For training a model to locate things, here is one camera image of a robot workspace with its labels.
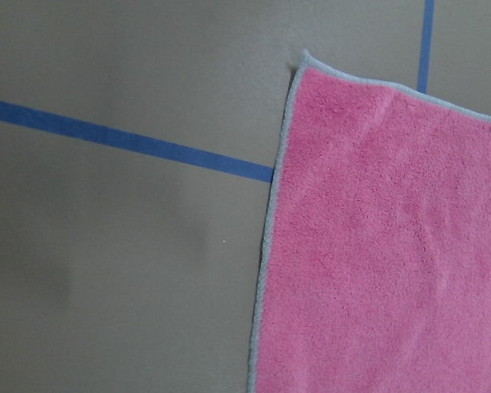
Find blue tape line crosswise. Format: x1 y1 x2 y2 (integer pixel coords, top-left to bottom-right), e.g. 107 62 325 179
0 101 274 183

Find pink towel with grey back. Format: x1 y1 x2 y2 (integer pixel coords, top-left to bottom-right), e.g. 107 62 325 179
247 53 491 392

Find blue tape line lengthwise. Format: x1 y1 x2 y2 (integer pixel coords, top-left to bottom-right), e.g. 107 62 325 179
417 0 435 93

